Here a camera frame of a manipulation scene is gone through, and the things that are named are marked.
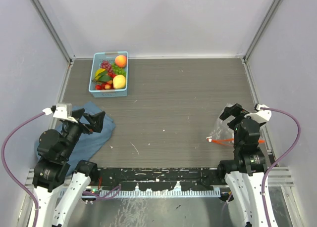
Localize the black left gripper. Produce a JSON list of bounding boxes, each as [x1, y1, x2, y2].
[[61, 108, 105, 159]]

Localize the clear zip bag orange zipper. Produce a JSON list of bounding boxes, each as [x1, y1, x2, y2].
[[207, 108, 266, 150]]

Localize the yellow star fruit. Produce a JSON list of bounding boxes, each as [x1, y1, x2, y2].
[[95, 68, 106, 80]]

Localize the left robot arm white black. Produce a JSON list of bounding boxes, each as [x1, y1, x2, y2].
[[32, 103, 106, 227]]

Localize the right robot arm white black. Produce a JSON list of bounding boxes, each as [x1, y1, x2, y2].
[[217, 103, 277, 227]]

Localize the blue cloth towel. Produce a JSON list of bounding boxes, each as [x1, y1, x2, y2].
[[34, 101, 116, 176]]

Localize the red strawberries pile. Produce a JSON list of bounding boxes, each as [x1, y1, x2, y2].
[[95, 73, 116, 90]]

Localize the green leaves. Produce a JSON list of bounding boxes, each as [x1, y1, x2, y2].
[[92, 71, 112, 82]]

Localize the green grape bunch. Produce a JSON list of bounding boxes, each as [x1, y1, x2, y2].
[[111, 63, 126, 77]]

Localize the purple grape bunch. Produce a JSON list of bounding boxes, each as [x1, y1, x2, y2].
[[100, 60, 113, 72]]

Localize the light blue plastic basket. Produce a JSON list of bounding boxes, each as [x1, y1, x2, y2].
[[89, 51, 128, 98]]

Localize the orange peach fruit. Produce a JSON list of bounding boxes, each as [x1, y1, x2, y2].
[[114, 55, 127, 68]]

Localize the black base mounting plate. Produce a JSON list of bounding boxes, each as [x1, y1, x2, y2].
[[89, 167, 228, 191]]

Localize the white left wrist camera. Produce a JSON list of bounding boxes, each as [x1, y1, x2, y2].
[[42, 103, 78, 123]]

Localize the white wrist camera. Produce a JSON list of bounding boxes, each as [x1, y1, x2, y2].
[[42, 103, 78, 123], [244, 104, 272, 124]]

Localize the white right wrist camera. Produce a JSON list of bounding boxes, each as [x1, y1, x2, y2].
[[244, 104, 272, 124]]

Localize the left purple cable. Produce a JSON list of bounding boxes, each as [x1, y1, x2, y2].
[[1, 112, 50, 227]]

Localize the slotted cable duct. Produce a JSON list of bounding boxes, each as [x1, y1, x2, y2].
[[85, 186, 221, 198]]

